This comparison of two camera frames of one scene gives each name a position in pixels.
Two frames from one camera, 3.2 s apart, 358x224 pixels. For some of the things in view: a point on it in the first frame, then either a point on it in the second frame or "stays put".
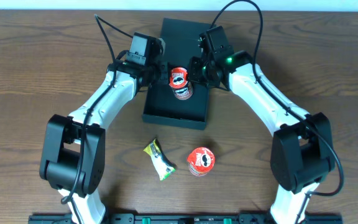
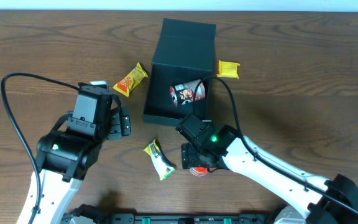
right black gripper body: [196, 70] to [191, 156]
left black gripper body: [163, 72] to [122, 123]
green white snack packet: [163, 167] stays put
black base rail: [186, 218] stays put
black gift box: [181, 41] stays put
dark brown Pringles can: [179, 82] to [184, 92]
